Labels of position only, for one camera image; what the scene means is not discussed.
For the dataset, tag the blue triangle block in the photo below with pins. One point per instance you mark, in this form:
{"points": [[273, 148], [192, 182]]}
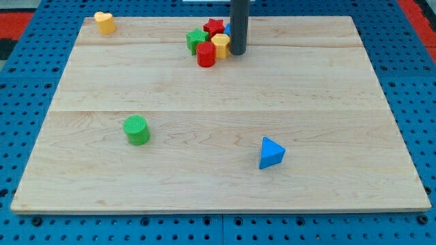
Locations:
{"points": [[271, 153]]}

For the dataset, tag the wooden board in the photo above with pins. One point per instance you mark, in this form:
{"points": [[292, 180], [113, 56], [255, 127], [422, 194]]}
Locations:
{"points": [[305, 82]]}

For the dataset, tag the red cylinder block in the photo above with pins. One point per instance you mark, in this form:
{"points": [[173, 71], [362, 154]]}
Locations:
{"points": [[205, 54]]}

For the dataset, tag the green cylinder block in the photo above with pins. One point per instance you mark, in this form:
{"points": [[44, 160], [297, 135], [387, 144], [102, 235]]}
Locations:
{"points": [[136, 130]]}

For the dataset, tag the yellow hexagon block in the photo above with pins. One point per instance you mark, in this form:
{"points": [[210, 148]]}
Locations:
{"points": [[222, 45]]}

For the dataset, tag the green star block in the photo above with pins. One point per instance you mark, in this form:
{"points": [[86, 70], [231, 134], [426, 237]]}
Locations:
{"points": [[195, 37]]}

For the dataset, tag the blue block behind tool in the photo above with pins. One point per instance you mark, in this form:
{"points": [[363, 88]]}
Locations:
{"points": [[227, 29]]}

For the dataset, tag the red star block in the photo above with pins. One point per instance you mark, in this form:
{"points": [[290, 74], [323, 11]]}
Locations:
{"points": [[213, 27]]}

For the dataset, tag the yellow heart block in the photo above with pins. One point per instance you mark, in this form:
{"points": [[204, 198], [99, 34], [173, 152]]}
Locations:
{"points": [[105, 22]]}

